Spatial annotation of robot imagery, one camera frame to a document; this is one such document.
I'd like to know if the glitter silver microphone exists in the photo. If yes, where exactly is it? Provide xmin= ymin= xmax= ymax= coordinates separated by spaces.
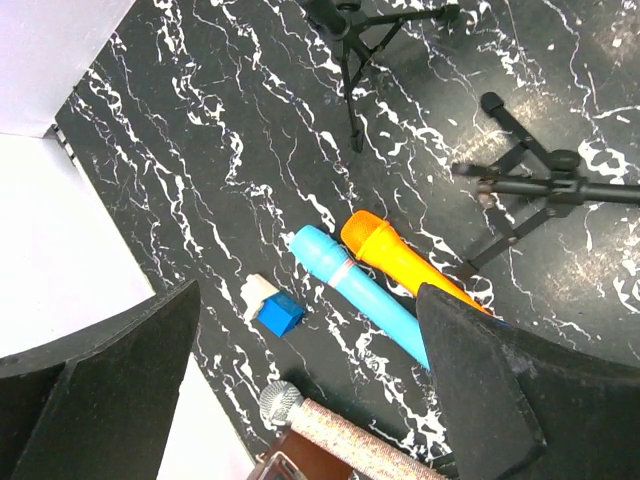
xmin=259 ymin=380 xmax=444 ymax=480

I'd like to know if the blue white toy block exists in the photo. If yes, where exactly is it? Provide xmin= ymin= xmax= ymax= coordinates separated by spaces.
xmin=240 ymin=273 xmax=305 ymax=337

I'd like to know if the orange microphone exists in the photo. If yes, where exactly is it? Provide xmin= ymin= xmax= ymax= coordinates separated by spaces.
xmin=340 ymin=210 xmax=488 ymax=314

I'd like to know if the small black tripod stand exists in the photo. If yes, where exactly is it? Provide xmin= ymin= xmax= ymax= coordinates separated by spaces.
xmin=451 ymin=92 xmax=639 ymax=280

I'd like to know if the brown box with clear lid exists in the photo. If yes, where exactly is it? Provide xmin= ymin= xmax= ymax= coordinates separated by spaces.
xmin=248 ymin=428 xmax=354 ymax=480

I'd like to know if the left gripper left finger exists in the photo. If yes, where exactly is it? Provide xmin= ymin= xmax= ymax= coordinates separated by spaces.
xmin=1 ymin=280 xmax=201 ymax=479

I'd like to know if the cyan microphone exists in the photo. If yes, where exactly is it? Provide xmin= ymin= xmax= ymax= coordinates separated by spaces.
xmin=290 ymin=225 xmax=430 ymax=369

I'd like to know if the tall black tripod stand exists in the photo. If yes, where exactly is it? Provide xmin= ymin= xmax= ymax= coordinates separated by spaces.
xmin=298 ymin=0 xmax=460 ymax=153

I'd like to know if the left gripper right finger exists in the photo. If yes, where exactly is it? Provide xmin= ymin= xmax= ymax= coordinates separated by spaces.
xmin=416 ymin=284 xmax=639 ymax=479

